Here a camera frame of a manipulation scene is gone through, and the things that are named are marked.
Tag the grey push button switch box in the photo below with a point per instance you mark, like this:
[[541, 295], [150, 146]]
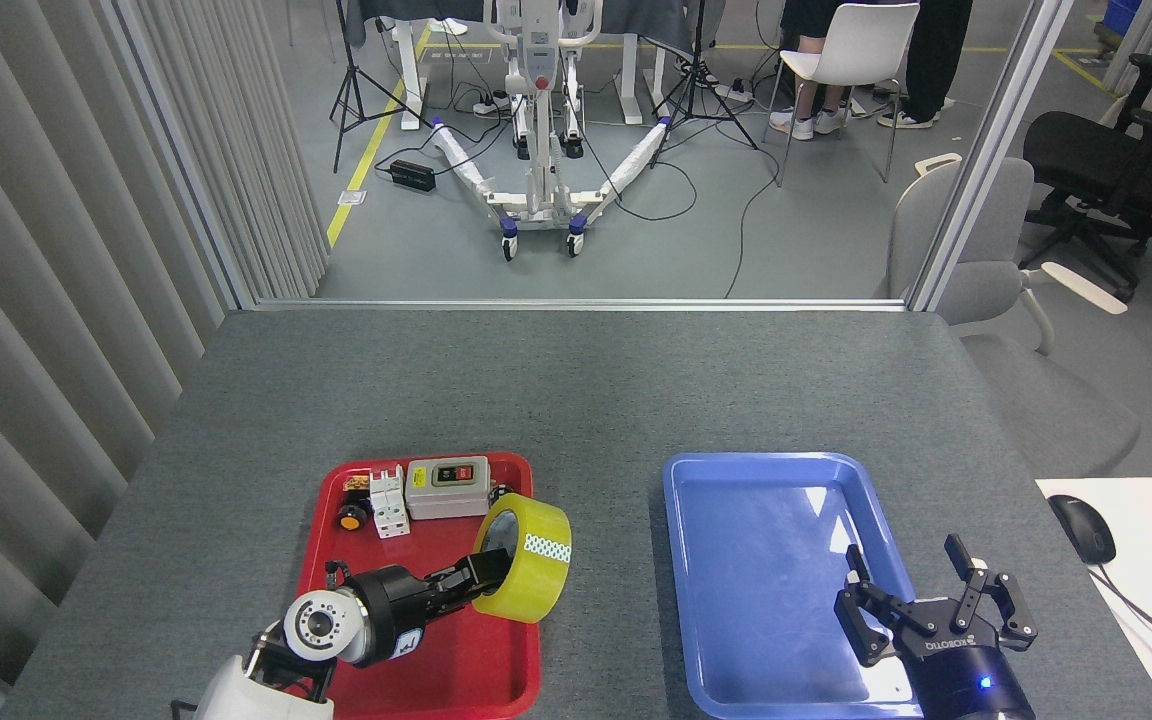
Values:
[[446, 495]]

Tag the grey office chair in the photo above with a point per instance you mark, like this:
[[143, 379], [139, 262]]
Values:
[[986, 300]]

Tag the black tripod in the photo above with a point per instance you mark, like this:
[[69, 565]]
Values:
[[698, 80], [348, 70]]

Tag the black power adapter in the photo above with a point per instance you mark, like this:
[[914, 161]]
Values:
[[412, 175]]

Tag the standing person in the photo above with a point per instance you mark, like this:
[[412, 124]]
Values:
[[931, 60]]

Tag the silver frame post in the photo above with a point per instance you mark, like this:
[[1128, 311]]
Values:
[[986, 150]]

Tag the white plastic chair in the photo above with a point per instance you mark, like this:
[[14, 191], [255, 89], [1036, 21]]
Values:
[[861, 40]]

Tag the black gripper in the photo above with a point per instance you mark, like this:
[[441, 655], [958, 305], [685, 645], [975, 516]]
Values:
[[396, 610], [966, 680]]

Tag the white stand on wheels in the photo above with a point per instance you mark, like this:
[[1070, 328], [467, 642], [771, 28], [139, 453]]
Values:
[[541, 195]]

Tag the blue plastic tray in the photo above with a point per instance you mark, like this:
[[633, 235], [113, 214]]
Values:
[[756, 600]]

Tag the silver frame rail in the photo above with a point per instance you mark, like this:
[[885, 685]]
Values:
[[586, 304]]

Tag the white circuit breaker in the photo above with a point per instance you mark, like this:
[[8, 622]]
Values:
[[391, 505]]

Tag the blue bin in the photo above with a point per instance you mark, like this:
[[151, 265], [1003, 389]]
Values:
[[1124, 15]]

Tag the red plastic tray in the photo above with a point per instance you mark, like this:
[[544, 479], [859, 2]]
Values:
[[466, 670]]

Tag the dark round knob switch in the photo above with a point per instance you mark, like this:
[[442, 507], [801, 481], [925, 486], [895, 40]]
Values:
[[497, 494]]

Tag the yellow tape roll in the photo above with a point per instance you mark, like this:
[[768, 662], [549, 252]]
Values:
[[541, 580]]

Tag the orange push button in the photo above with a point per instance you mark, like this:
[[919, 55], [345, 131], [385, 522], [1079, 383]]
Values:
[[350, 520]]

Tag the small brass terminal part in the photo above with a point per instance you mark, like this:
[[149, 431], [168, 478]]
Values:
[[356, 485]]

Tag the black office chair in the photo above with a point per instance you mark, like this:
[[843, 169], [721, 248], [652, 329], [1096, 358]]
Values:
[[1086, 160]]

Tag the black computer mouse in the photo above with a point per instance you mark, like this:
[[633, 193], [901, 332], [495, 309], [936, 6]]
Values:
[[1081, 525]]

